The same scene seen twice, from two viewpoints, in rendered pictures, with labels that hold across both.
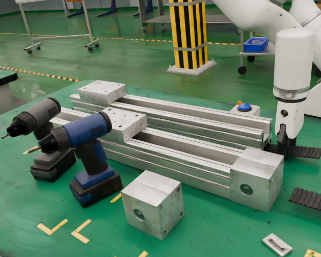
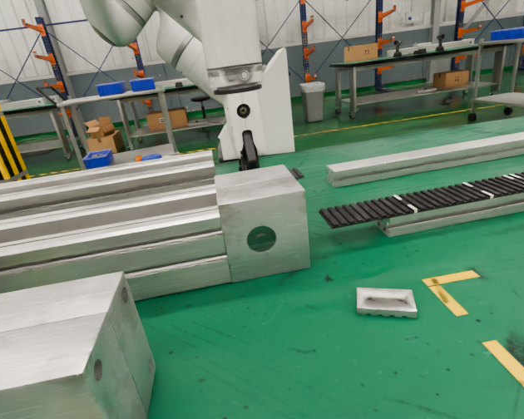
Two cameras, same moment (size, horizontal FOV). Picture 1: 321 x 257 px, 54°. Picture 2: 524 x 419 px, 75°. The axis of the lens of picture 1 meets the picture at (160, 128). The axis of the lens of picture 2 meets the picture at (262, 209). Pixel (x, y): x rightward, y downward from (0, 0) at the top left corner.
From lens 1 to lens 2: 0.45 m
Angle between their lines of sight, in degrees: 41
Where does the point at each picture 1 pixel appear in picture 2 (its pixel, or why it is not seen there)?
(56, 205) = not seen: outside the picture
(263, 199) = (299, 241)
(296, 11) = (170, 23)
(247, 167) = (249, 192)
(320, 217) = (377, 235)
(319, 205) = (374, 213)
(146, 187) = (4, 337)
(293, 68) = (239, 21)
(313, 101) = not seen: hidden behind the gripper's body
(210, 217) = (222, 332)
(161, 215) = (109, 397)
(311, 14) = not seen: hidden behind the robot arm
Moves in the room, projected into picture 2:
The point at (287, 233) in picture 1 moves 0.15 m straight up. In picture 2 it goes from (371, 276) to (372, 134)
